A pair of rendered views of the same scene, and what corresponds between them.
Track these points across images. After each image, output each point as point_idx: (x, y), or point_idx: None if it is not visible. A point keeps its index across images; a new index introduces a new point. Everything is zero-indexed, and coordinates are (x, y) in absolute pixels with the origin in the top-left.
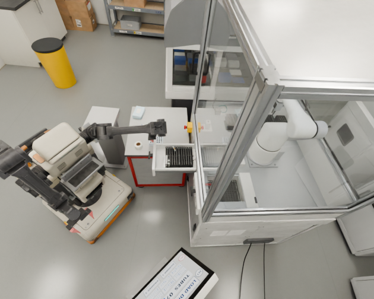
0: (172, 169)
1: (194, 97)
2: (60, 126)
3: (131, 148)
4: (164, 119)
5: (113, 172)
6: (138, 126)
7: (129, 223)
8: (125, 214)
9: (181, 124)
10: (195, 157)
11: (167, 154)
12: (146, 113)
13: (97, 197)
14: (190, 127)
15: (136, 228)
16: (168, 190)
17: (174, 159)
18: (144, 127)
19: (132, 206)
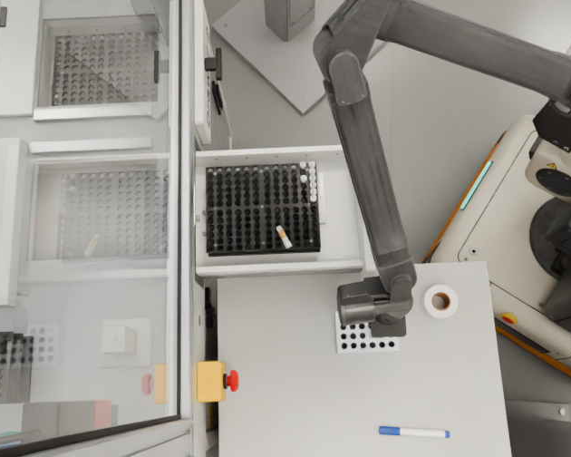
0: (287, 147)
1: (169, 442)
2: None
3: (466, 296)
4: (330, 60)
5: (518, 379)
6: (442, 16)
7: (417, 199)
8: (435, 227)
9: (252, 452)
10: (197, 228)
11: (312, 222)
12: None
13: (538, 229)
14: (208, 364)
15: (393, 188)
16: None
17: (282, 188)
18: (414, 2)
19: (418, 253)
